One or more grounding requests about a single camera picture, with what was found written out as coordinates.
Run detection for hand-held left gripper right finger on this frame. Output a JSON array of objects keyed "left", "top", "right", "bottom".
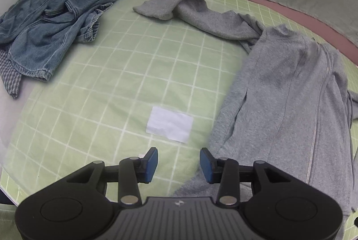
[{"left": 199, "top": 147, "right": 294, "bottom": 206}]

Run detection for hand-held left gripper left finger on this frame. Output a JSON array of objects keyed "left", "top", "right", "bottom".
[{"left": 66, "top": 147, "right": 159, "bottom": 207}]

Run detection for grey zip hoodie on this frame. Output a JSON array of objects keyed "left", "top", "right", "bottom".
[{"left": 133, "top": 0, "right": 358, "bottom": 240}]

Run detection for large white paper label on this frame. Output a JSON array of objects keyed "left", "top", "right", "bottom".
[{"left": 146, "top": 106, "right": 194, "bottom": 143}]

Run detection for green grid cutting mat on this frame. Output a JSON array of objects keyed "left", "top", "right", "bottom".
[{"left": 0, "top": 0, "right": 358, "bottom": 240}]

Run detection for blue denim jeans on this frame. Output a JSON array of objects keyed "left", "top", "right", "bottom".
[{"left": 0, "top": 0, "right": 130, "bottom": 82}]

